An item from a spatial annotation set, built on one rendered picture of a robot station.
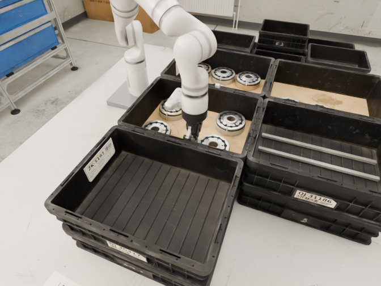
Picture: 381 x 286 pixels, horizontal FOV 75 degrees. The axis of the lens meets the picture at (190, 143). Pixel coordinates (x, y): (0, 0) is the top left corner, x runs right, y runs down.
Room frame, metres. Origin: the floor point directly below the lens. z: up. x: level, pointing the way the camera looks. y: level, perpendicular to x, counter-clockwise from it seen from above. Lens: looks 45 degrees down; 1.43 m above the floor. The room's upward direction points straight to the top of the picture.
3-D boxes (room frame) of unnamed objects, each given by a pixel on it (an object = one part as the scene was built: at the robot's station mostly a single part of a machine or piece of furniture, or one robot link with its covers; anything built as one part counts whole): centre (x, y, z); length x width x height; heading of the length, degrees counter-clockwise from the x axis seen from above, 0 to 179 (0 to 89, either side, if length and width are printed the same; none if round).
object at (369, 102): (0.78, -0.49, 0.87); 0.40 x 0.30 x 0.11; 69
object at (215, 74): (0.99, -0.14, 0.86); 0.10 x 0.10 x 0.01
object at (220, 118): (0.67, -0.14, 0.86); 0.10 x 0.10 x 0.01
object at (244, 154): (0.64, -0.01, 0.92); 0.40 x 0.30 x 0.02; 69
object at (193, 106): (0.57, 0.01, 1.03); 0.11 x 0.09 x 0.06; 69
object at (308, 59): (1.69, -1.05, 0.37); 0.40 x 0.30 x 0.45; 70
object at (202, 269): (0.36, 0.10, 0.92); 0.40 x 0.30 x 0.02; 69
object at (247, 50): (1.96, -0.30, 0.37); 0.40 x 0.30 x 0.45; 70
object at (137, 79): (1.04, 0.25, 0.81); 0.09 x 0.09 x 0.17; 76
